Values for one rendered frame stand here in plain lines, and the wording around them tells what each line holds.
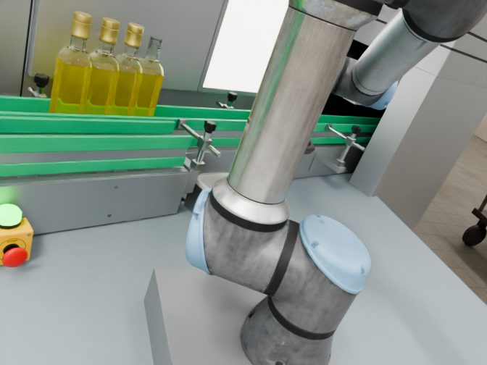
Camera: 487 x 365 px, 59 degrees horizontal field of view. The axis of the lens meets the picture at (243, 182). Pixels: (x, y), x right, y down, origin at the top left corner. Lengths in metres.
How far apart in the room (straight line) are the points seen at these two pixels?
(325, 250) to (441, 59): 1.14
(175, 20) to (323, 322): 0.84
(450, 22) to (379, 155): 1.18
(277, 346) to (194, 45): 0.85
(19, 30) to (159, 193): 0.46
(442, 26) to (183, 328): 0.55
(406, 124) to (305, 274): 1.12
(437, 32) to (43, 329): 0.71
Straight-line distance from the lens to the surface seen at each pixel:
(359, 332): 1.03
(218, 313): 0.77
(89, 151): 0.92
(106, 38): 0.97
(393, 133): 1.68
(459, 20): 0.56
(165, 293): 0.77
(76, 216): 0.97
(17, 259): 0.85
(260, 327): 0.70
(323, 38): 0.51
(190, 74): 1.29
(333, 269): 0.60
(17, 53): 1.11
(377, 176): 1.71
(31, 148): 0.87
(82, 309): 0.83
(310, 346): 0.69
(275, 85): 0.52
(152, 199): 1.04
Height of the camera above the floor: 1.35
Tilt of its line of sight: 25 degrees down
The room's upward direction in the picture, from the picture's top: 21 degrees clockwise
